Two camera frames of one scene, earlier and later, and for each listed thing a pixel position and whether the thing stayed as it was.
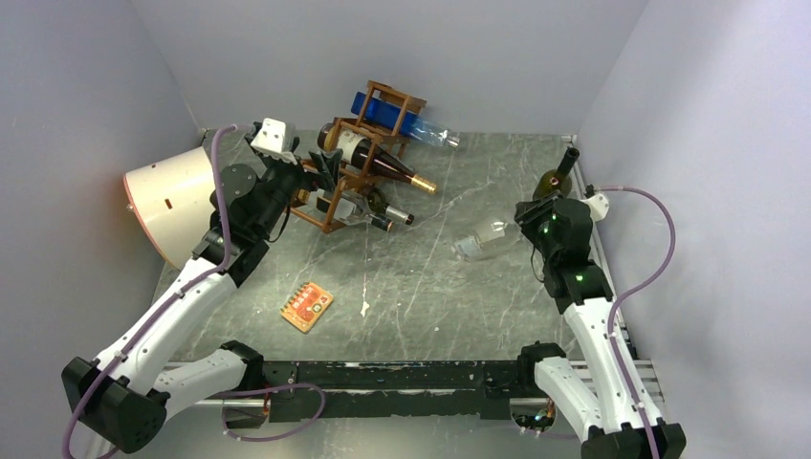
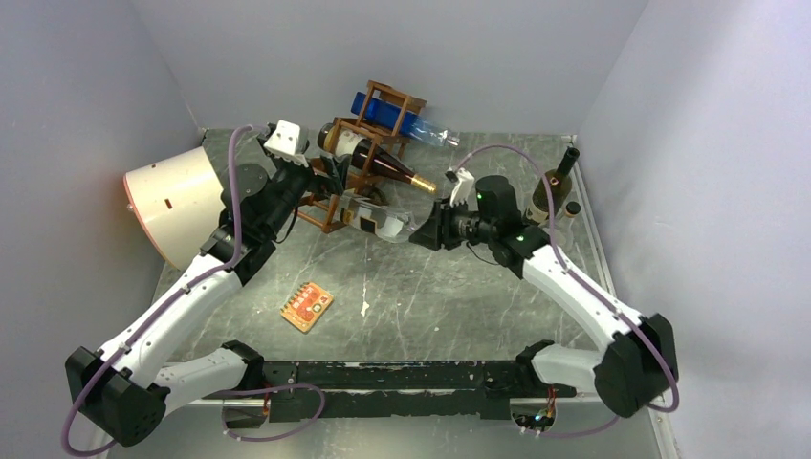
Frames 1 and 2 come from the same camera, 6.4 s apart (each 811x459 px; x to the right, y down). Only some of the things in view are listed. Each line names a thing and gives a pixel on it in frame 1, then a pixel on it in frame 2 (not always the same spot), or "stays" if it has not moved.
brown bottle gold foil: [355, 151] stays
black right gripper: [529, 212] to [429, 233]
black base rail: [299, 391] stays
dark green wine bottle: [558, 180] stays
